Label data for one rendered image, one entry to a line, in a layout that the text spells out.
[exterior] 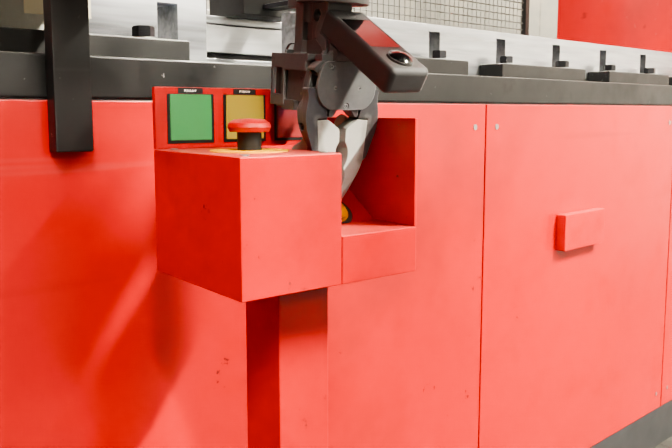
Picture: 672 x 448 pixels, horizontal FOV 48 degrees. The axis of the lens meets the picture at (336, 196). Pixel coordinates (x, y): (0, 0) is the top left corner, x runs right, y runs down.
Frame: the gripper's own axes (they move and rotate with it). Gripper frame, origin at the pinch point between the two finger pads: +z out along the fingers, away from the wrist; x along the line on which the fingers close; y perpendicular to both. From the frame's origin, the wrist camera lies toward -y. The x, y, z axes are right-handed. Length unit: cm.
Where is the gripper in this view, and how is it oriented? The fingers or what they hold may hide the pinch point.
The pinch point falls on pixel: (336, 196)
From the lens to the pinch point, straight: 74.8
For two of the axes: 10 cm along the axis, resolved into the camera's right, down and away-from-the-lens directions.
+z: -0.5, 9.8, 1.8
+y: -6.2, -1.7, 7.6
